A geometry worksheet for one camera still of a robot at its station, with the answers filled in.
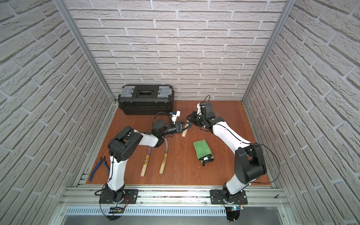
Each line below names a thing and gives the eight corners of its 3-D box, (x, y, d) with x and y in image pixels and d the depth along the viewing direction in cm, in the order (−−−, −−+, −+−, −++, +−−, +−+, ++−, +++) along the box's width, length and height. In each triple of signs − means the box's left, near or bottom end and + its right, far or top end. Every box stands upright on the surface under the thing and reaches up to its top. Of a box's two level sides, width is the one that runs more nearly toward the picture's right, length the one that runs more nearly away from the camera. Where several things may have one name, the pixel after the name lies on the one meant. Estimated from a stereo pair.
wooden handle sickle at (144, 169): (140, 176, 82) (140, 175, 81) (149, 148, 94) (149, 146, 92) (144, 177, 82) (143, 176, 81) (152, 148, 94) (152, 147, 92)
